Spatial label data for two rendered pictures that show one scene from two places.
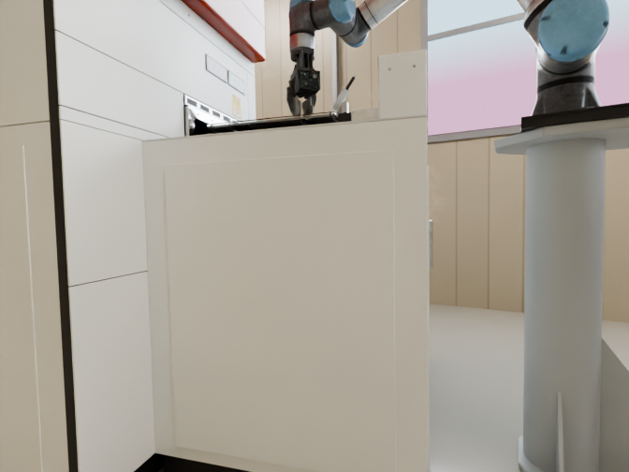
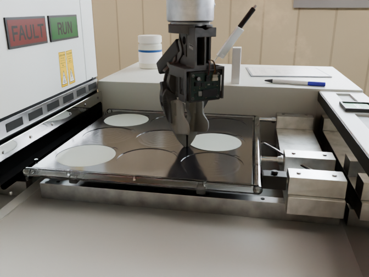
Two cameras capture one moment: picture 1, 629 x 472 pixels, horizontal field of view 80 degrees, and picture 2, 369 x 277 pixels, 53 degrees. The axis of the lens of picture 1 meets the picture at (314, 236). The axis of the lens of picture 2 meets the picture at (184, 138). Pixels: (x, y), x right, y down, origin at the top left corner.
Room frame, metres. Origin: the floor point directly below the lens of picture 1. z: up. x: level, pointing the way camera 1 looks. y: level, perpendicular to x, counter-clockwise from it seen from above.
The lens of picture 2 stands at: (0.51, 0.11, 1.14)
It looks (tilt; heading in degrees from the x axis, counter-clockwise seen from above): 19 degrees down; 353
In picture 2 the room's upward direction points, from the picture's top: straight up
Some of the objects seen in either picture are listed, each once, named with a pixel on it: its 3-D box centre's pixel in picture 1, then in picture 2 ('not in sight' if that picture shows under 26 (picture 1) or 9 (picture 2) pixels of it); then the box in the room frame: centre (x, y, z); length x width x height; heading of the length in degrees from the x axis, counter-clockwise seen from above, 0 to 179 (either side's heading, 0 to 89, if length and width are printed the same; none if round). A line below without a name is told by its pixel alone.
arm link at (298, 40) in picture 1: (303, 47); (191, 10); (1.13, 0.02, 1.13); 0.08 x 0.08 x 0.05
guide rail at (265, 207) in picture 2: not in sight; (181, 199); (1.06, 0.05, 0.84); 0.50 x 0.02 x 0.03; 73
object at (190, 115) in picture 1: (227, 139); (57, 136); (1.24, 0.28, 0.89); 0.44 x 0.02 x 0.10; 163
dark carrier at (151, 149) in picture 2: (289, 134); (162, 139); (1.19, 0.07, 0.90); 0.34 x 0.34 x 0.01; 73
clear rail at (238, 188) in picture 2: (267, 120); (135, 179); (1.02, 0.12, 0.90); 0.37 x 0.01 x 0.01; 73
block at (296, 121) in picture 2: not in sight; (294, 120); (1.29, -0.24, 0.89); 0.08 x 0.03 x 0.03; 73
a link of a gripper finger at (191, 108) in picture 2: (309, 111); (198, 123); (1.13, 0.01, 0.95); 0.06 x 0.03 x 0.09; 20
